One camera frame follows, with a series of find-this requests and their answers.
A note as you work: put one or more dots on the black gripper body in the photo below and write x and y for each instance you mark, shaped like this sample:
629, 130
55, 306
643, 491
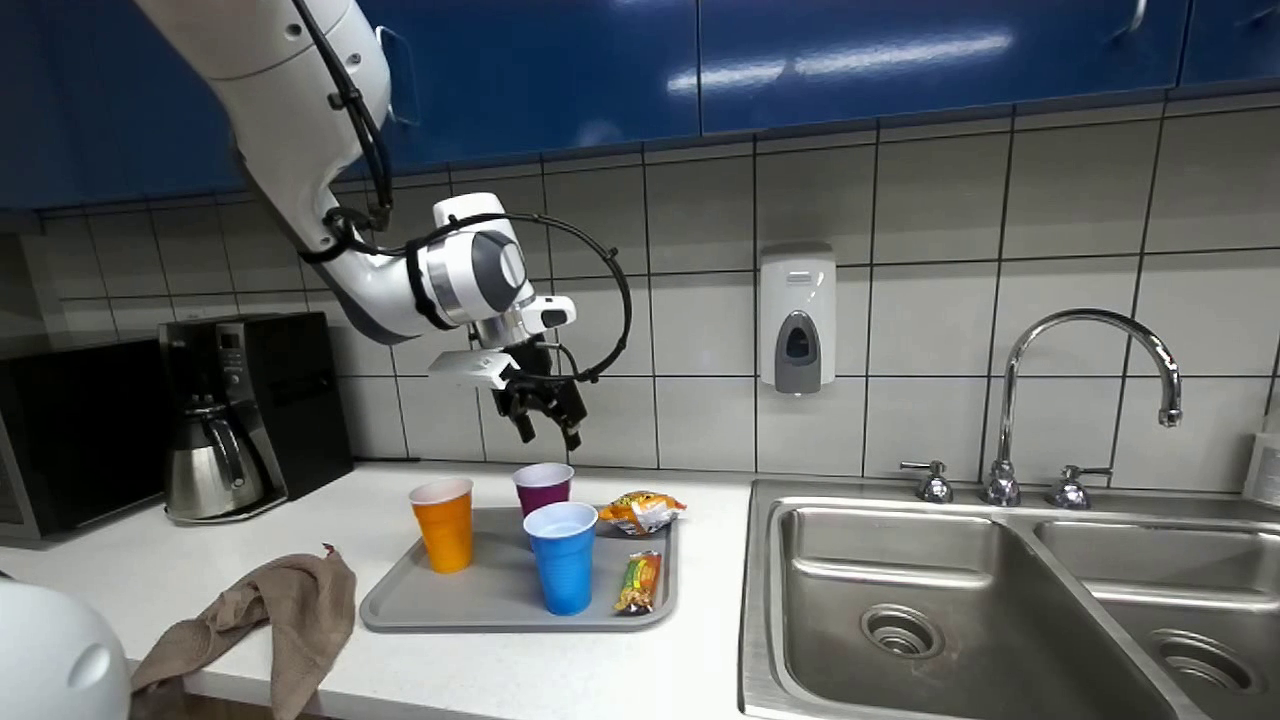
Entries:
532, 383

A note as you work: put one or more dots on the magenta plastic cup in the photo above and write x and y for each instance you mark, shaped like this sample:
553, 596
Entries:
540, 491

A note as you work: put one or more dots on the orange plastic cup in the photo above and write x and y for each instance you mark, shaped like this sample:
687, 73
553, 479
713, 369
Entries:
446, 534

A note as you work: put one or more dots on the blue plastic cup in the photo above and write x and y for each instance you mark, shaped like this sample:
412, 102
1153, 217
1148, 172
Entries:
561, 564

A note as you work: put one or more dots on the gray plastic tray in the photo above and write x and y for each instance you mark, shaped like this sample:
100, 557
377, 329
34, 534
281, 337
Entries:
493, 600

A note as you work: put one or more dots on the orange Cheetos snack bag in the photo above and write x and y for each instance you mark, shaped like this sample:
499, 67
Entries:
643, 513

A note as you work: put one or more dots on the yellow wrapped snack bar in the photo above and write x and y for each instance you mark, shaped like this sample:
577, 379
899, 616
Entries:
638, 586

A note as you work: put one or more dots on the black steel coffee maker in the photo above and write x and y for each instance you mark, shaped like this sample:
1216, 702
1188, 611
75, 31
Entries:
295, 401

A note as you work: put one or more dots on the brown cloth towel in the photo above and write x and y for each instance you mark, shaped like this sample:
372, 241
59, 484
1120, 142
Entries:
302, 622

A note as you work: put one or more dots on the stainless steel carafe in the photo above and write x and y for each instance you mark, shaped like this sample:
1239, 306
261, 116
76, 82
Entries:
207, 472

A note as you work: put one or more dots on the glossy blue upper cabinet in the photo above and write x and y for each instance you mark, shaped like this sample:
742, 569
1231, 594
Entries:
603, 67

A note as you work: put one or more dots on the stainless steel double sink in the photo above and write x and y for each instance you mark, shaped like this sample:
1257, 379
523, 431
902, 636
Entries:
933, 561

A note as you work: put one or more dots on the black microwave oven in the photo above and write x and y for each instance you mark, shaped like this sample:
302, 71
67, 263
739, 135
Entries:
83, 442

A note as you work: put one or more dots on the chrome gooseneck faucet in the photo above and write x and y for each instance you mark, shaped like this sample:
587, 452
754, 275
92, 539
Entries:
1066, 317

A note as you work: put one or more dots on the clear soap bottle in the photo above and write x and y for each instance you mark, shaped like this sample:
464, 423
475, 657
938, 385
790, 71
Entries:
1264, 466

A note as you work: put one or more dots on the white wall soap dispenser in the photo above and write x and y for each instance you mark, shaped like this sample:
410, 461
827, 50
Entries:
796, 303

